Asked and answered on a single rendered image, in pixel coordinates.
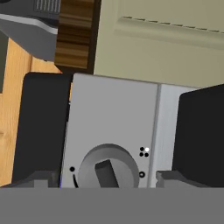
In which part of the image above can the beige cupboard door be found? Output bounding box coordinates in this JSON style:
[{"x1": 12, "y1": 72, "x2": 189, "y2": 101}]
[{"x1": 93, "y1": 0, "x2": 224, "y2": 89}]

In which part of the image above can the grey appliance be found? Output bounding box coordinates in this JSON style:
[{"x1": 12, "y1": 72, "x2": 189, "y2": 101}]
[{"x1": 0, "y1": 0, "x2": 61, "y2": 63}]

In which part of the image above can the dark wooden cupboard side panel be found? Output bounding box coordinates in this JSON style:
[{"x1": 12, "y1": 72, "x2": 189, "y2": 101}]
[{"x1": 54, "y1": 0, "x2": 102, "y2": 75}]

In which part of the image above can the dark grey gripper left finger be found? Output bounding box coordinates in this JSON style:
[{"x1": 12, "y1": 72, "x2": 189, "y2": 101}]
[{"x1": 0, "y1": 72, "x2": 74, "y2": 189}]

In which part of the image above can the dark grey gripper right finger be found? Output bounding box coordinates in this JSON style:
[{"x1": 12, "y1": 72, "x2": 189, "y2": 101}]
[{"x1": 155, "y1": 83, "x2": 224, "y2": 189}]

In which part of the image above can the grey stove burner knob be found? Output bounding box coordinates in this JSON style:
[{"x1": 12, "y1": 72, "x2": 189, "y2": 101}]
[{"x1": 76, "y1": 143, "x2": 141, "y2": 189}]

